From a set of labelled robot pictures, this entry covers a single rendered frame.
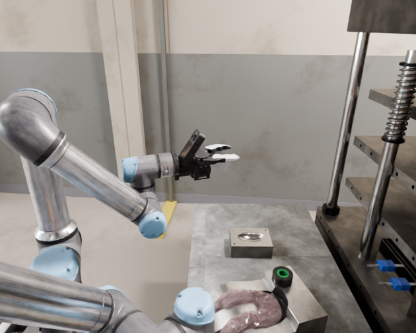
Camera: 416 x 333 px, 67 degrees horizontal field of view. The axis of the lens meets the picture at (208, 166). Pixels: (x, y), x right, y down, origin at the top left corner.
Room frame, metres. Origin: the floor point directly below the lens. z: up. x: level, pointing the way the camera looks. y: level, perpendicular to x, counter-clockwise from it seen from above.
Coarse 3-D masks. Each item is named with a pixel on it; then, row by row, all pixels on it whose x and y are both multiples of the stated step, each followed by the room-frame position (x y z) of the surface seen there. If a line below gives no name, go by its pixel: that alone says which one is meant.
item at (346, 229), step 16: (320, 208) 1.69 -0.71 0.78; (352, 208) 1.69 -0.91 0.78; (336, 224) 1.52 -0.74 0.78; (352, 224) 1.52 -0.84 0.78; (336, 240) 1.38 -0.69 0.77; (352, 240) 1.37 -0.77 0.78; (352, 256) 1.24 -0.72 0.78; (352, 272) 1.16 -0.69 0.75; (368, 272) 1.13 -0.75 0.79; (368, 288) 1.03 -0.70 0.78; (384, 288) 1.03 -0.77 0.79; (368, 304) 0.99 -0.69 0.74; (384, 304) 0.95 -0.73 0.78; (384, 320) 0.87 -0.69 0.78; (400, 320) 0.87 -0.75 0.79
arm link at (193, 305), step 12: (192, 288) 0.46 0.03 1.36; (180, 300) 0.43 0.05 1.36; (192, 300) 0.43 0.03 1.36; (204, 300) 0.43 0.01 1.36; (180, 312) 0.41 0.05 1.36; (192, 312) 0.41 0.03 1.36; (204, 312) 0.41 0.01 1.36; (180, 324) 0.40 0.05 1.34; (192, 324) 0.40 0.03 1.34; (204, 324) 0.40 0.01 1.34
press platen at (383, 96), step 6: (372, 90) 1.59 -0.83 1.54; (378, 90) 1.58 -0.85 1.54; (384, 90) 1.58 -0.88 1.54; (390, 90) 1.58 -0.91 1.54; (396, 90) 1.58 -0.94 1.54; (372, 96) 1.58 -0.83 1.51; (378, 96) 1.52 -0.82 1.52; (384, 96) 1.47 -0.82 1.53; (390, 96) 1.42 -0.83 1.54; (378, 102) 1.51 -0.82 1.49; (384, 102) 1.46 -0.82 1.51; (390, 102) 1.41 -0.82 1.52; (414, 102) 1.30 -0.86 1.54; (414, 108) 1.24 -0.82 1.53; (414, 114) 1.23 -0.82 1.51
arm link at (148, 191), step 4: (152, 184) 0.85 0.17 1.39; (136, 188) 0.83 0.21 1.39; (140, 188) 0.83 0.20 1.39; (144, 188) 0.83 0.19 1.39; (148, 188) 0.83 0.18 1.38; (152, 188) 0.84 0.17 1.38; (140, 192) 0.83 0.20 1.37; (144, 192) 0.83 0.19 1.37; (148, 192) 0.83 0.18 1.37; (152, 192) 0.84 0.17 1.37; (144, 196) 0.80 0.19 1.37; (148, 196) 0.80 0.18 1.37; (152, 196) 0.81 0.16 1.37
